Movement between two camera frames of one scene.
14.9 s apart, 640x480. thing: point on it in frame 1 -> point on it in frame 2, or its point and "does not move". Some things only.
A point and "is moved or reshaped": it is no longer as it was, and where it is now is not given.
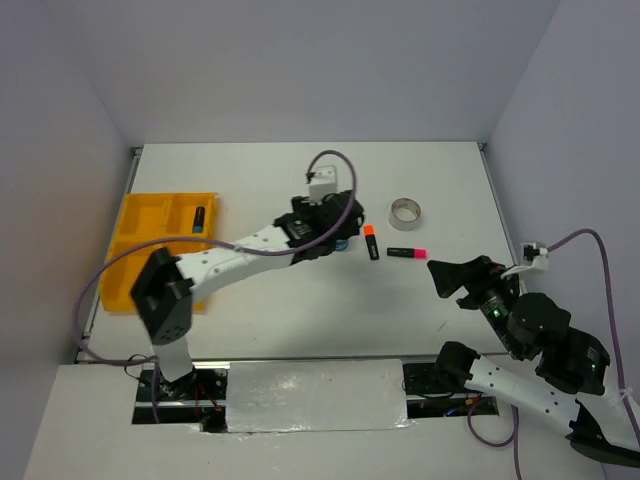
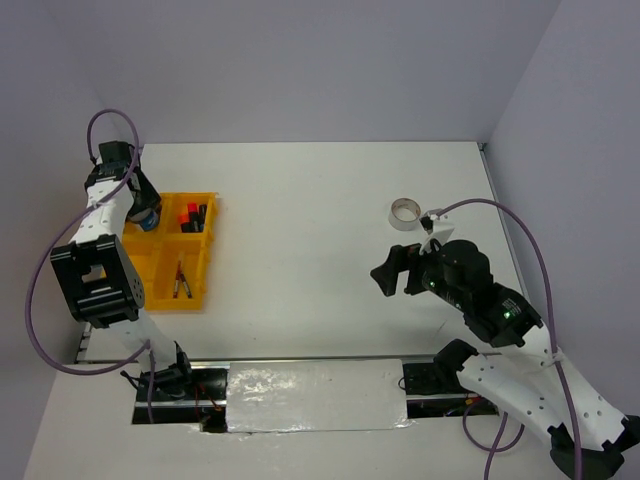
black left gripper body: x=303 y=206 -> x=145 y=199
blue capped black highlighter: x=198 y=219 does not move
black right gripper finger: x=452 y=277 -> x=386 y=275
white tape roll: x=404 y=214 does not move
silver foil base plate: x=310 y=395 does not move
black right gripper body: x=490 y=295 -> x=423 y=268
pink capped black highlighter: x=412 y=253 is moved or reshaped
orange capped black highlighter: x=369 y=230 -> x=185 y=225
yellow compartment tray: x=145 y=217 does not move
